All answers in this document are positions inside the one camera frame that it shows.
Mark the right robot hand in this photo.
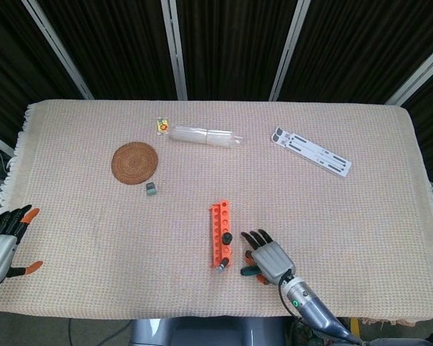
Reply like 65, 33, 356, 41
240, 229, 297, 286

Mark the black screwdriver teal stripe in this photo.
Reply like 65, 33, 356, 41
240, 261, 263, 277

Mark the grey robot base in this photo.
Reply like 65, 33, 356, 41
129, 316, 288, 346

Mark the orange tool holder block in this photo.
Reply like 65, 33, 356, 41
209, 200, 236, 270

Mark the beige woven tablecloth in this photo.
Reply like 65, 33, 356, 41
0, 99, 433, 327

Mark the white folding laptop stand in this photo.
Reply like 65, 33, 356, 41
270, 125, 353, 178

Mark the clear bag of sticks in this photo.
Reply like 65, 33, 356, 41
167, 125, 245, 148

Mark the round woven rattan coaster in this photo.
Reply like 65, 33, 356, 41
110, 141, 159, 186

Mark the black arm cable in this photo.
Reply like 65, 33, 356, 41
277, 272, 364, 345

